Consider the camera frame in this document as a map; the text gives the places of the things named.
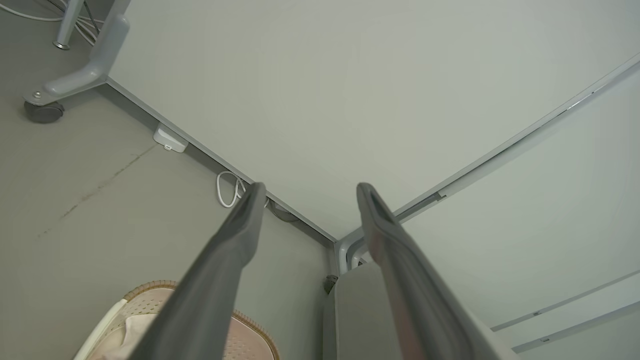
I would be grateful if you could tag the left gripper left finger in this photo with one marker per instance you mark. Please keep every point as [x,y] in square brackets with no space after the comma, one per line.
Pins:
[210,290]

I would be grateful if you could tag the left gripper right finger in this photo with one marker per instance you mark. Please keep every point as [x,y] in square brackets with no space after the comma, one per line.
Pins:
[410,300]

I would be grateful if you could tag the white cloth garment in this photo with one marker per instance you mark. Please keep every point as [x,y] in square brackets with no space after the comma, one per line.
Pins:
[130,334]

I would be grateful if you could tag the white perforated laundry basket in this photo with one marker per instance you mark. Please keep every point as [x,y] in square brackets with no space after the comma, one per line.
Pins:
[250,340]

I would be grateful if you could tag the grey wheeled stand leg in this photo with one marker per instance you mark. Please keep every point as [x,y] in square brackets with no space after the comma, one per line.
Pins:
[100,65]

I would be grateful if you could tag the silver metal pole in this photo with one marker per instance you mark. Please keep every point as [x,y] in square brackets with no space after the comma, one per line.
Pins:
[68,25]

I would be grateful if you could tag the white wall socket box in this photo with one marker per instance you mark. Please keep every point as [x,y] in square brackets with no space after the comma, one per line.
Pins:
[169,139]

